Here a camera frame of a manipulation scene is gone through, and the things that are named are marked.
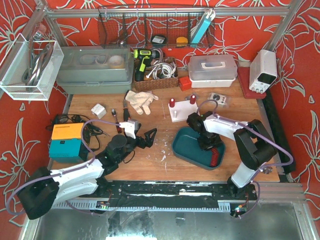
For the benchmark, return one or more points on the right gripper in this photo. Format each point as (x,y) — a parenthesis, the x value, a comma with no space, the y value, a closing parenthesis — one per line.
(208,144)

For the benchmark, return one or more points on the white power supply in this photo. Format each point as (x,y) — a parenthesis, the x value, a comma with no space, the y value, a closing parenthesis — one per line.
(262,71)

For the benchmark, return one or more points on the yellow tape measure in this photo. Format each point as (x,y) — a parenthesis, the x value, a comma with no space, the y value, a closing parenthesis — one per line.
(181,42)

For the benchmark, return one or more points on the grey storage box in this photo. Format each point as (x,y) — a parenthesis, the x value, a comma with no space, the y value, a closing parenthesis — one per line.
(96,70)

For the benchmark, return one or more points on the teal plastic tray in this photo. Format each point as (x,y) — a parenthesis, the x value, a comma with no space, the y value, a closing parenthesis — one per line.
(185,146)

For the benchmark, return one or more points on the green yellow cordless drill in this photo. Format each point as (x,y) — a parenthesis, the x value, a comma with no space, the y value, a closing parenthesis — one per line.
(144,57)

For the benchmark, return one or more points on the clear acrylic box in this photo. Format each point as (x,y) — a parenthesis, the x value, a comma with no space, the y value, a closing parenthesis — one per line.
(31,73)

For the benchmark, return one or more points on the white four-peg base plate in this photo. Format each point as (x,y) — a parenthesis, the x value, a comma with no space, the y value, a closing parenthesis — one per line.
(182,110)

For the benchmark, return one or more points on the orange black handled screwdriver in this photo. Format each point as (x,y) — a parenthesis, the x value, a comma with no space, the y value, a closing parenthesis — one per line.
(126,113)

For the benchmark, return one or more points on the blue white tool case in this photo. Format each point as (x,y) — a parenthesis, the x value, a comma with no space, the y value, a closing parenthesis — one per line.
(197,32)

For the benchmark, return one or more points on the red handled small ratchet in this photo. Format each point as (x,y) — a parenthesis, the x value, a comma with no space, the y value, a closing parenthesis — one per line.
(114,114)

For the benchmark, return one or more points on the woven basket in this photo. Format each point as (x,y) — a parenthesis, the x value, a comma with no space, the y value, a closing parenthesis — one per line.
(149,84)

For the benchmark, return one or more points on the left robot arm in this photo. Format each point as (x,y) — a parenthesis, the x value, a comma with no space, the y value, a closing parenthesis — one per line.
(46,188)

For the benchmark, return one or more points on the red mat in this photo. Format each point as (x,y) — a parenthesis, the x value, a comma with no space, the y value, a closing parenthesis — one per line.
(243,75)

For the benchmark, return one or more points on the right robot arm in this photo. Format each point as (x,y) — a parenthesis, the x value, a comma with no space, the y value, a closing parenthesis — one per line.
(253,142)

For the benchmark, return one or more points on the white work glove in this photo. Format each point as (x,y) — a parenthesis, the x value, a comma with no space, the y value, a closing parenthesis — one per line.
(140,101)

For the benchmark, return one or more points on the white plastic toolbox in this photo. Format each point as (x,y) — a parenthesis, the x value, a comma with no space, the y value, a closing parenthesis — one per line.
(212,71)

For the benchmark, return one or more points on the black wire basket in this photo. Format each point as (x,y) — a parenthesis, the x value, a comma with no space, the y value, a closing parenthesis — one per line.
(133,26)

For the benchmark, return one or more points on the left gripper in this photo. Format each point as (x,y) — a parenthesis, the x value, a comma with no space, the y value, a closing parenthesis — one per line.
(139,141)

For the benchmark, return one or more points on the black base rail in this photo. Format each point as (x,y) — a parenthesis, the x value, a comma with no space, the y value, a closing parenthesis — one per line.
(169,195)

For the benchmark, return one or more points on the small white adapter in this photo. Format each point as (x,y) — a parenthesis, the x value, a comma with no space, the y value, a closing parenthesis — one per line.
(99,111)

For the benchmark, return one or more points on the bagged white control box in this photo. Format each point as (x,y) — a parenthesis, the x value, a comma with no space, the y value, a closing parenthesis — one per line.
(222,100)

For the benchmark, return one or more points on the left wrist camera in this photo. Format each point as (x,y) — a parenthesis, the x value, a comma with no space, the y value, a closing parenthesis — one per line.
(129,126)

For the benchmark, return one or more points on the metal fitting on table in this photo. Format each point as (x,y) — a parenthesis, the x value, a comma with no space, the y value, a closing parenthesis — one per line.
(267,170)

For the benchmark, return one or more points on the red spring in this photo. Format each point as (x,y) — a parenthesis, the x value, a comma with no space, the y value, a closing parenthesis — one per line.
(192,99)
(214,157)
(172,103)

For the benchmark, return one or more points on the orange power cube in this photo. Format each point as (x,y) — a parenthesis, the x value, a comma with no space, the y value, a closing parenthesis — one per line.
(185,83)

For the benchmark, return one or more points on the orange teal device box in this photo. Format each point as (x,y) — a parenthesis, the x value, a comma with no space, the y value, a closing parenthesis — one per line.
(66,143)

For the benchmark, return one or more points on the black cable duct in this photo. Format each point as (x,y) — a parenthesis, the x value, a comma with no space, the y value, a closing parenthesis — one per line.
(278,132)

